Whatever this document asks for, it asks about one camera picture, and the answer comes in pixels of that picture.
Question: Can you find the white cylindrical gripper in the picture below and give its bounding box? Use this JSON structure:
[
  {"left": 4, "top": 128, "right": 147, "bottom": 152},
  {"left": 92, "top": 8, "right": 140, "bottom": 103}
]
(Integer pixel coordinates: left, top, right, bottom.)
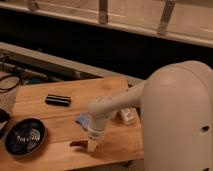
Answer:
[{"left": 87, "top": 117, "right": 106, "bottom": 152}]

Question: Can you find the metal shelf bracket right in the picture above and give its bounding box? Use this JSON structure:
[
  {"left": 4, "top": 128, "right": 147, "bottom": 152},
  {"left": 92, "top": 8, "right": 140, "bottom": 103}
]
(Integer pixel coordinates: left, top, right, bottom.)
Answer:
[{"left": 157, "top": 0, "right": 176, "bottom": 35}]

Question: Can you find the blue sponge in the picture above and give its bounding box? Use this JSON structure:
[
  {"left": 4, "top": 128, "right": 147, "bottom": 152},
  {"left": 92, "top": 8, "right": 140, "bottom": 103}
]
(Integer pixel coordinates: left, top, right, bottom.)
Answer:
[{"left": 75, "top": 113, "right": 89, "bottom": 130}]

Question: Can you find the metal shelf bracket middle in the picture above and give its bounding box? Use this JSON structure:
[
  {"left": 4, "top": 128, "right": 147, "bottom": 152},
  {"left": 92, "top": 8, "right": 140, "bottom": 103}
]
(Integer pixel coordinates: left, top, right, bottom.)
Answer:
[{"left": 98, "top": 0, "right": 108, "bottom": 24}]

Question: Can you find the black round bowl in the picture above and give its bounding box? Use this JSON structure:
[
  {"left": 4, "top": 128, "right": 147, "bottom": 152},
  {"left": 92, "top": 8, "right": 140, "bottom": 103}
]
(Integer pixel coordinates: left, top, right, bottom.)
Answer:
[{"left": 4, "top": 118, "right": 46, "bottom": 156}]

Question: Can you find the small white box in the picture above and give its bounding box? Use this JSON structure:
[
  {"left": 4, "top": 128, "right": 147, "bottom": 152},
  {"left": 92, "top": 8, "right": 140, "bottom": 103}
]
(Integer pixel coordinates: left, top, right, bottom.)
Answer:
[{"left": 120, "top": 108, "right": 135, "bottom": 125}]

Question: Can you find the black rectangular bar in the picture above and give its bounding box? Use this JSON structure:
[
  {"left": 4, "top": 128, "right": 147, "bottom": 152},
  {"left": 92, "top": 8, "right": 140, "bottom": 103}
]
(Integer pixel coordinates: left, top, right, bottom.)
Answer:
[{"left": 45, "top": 94, "right": 71, "bottom": 107}]

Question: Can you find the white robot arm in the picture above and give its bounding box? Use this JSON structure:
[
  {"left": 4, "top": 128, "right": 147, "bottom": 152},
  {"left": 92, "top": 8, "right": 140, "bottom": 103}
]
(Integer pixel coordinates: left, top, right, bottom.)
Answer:
[{"left": 88, "top": 61, "right": 213, "bottom": 171}]

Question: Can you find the black cable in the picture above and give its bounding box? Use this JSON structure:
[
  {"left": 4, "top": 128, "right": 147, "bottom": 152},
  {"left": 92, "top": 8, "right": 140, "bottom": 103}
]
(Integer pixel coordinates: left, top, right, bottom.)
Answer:
[{"left": 0, "top": 74, "right": 24, "bottom": 94}]

